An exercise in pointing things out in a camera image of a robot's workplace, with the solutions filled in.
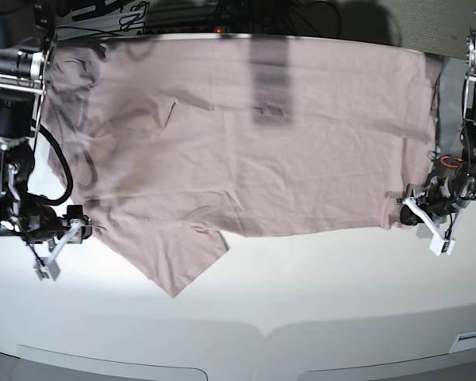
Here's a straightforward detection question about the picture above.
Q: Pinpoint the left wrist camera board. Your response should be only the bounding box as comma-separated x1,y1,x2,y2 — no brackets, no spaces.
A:
429,236,455,256

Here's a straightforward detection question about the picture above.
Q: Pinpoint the power strip with red light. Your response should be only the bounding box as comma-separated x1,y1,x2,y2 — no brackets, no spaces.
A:
144,25,227,35

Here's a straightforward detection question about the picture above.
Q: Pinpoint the mauve T-shirt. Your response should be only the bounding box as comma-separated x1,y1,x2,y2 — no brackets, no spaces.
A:
43,37,441,297

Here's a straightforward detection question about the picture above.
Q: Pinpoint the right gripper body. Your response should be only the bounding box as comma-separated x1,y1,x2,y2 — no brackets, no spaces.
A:
21,205,93,264

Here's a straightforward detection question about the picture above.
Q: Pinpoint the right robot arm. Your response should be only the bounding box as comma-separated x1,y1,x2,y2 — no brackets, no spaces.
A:
0,1,92,280

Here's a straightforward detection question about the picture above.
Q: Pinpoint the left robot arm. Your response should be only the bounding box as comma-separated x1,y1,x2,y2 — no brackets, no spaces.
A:
397,11,476,256

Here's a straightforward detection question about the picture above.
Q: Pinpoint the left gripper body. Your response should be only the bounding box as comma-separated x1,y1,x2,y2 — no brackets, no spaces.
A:
397,176,472,240

